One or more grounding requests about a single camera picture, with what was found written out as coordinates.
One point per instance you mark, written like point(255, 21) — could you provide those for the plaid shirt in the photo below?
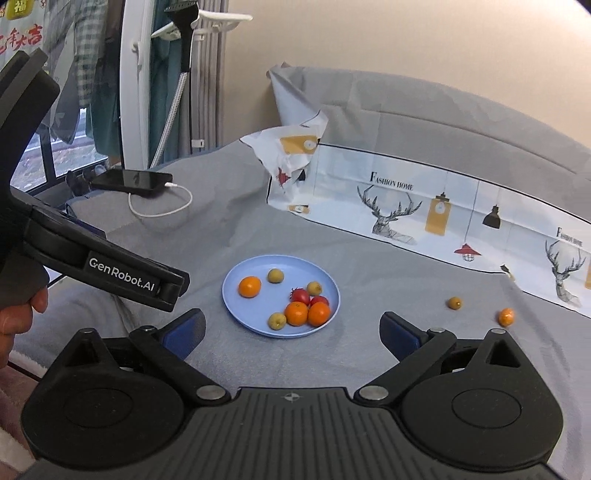
point(94, 46)

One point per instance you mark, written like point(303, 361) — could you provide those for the red window decoration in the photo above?
point(21, 23)

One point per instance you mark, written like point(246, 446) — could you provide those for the blue plate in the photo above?
point(249, 314)

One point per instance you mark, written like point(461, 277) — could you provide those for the small tan longan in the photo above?
point(275, 275)
point(277, 321)
point(314, 288)
point(455, 302)

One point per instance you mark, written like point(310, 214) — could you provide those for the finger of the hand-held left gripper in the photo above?
point(175, 284)

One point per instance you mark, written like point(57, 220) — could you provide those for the teal hanging garment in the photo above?
point(104, 124)

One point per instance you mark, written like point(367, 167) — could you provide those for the black smartphone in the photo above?
point(131, 180)

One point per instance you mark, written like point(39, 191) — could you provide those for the black garment steamer head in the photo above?
point(184, 27)

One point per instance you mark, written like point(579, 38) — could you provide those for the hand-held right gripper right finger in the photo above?
point(399, 334)

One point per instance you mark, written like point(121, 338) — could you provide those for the person's left hand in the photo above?
point(18, 323)

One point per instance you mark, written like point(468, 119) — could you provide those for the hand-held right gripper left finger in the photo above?
point(184, 334)

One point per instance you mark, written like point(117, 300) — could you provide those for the deer and lamp printed cloth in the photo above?
point(351, 194)

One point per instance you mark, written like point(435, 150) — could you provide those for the white frame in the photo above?
point(134, 92)

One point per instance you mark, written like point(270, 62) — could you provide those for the white clothes hanger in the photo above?
point(221, 17)

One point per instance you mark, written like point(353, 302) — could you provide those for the red cherry tomato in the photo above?
point(299, 296)
point(319, 301)

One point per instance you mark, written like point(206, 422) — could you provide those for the white curtain clip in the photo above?
point(197, 143)

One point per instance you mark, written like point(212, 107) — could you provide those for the grey bed sheet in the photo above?
point(369, 286)

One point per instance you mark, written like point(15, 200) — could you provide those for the yellowish orange tangerine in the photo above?
point(506, 316)

